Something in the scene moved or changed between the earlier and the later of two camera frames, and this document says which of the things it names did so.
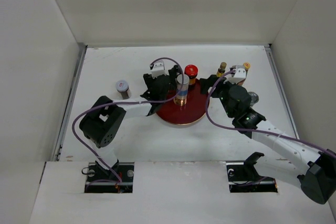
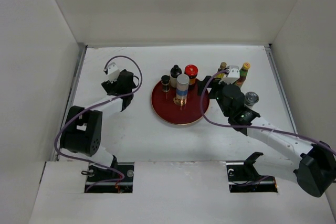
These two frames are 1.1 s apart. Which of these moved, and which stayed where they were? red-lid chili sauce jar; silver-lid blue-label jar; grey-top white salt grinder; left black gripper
Moved: left black gripper
Stayed: silver-lid blue-label jar; red-lid chili sauce jar; grey-top white salt grinder
